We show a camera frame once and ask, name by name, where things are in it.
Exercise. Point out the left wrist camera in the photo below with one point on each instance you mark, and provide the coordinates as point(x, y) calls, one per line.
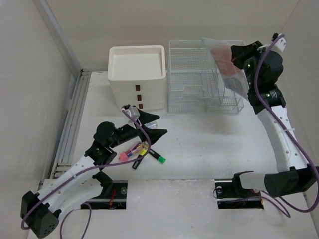
point(130, 112)

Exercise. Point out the white three-drawer storage box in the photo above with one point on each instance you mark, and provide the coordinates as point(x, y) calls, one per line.
point(137, 76)

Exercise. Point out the yellow cap black highlighter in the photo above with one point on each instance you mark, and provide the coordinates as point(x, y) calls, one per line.
point(137, 163)

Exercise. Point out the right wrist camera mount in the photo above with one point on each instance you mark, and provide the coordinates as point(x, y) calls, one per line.
point(278, 47)

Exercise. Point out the green cap black highlighter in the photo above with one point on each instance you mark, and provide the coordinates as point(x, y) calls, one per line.
point(157, 156)

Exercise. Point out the red booklet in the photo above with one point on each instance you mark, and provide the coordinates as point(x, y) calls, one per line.
point(233, 78)

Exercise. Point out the aluminium frame rail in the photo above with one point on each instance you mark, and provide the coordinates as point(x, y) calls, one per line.
point(76, 95)

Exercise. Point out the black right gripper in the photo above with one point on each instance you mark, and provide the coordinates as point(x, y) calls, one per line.
point(239, 52)

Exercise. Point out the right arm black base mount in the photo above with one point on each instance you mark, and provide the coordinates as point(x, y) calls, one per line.
point(231, 195)

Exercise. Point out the white wire mesh organizer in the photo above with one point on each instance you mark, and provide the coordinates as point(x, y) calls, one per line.
point(195, 84)

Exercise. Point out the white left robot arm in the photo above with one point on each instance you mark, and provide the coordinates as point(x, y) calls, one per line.
point(41, 211)

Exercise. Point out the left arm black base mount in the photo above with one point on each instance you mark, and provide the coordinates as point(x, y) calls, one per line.
point(113, 195)

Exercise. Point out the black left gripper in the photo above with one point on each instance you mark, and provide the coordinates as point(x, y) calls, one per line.
point(153, 134)

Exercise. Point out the small clear glue bottle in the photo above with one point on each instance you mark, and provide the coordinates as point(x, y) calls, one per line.
point(152, 125)

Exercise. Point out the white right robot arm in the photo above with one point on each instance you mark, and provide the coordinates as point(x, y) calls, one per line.
point(294, 174)

